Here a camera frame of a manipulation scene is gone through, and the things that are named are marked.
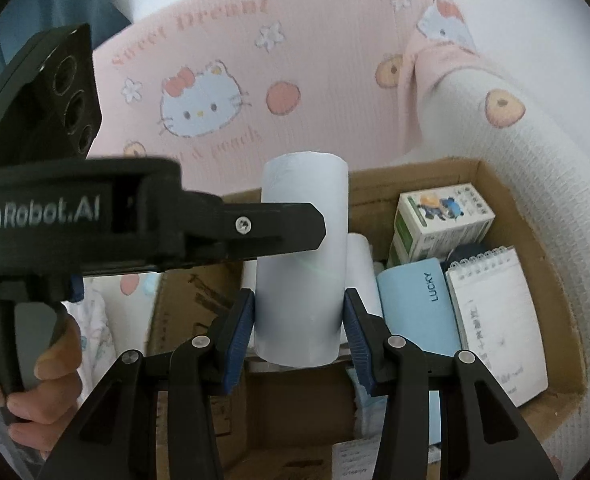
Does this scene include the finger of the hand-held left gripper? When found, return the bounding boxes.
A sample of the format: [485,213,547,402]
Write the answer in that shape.
[181,191,328,266]

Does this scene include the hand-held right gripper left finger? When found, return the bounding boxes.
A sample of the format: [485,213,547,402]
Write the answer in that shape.
[37,287,256,480]

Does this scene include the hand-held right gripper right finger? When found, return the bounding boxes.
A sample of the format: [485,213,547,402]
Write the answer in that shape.
[344,287,560,480]

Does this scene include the cardboard box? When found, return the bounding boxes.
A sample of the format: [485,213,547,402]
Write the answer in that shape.
[145,157,590,480]

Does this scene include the person's left hand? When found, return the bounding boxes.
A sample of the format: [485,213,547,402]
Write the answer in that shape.
[0,306,84,457]

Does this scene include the light blue Lucky notebook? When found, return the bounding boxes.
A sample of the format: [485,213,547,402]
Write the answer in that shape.
[376,257,464,357]

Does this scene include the white spiral notebook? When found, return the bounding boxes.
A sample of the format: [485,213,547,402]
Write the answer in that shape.
[443,245,550,395]

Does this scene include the pink cat printed blanket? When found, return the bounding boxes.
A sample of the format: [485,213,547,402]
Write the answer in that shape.
[92,0,590,467]

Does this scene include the small green cartoon box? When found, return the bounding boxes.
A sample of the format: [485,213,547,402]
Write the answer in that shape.
[387,183,497,269]

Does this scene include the blue curtain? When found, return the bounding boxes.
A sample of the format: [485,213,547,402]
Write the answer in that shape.
[0,0,136,91]

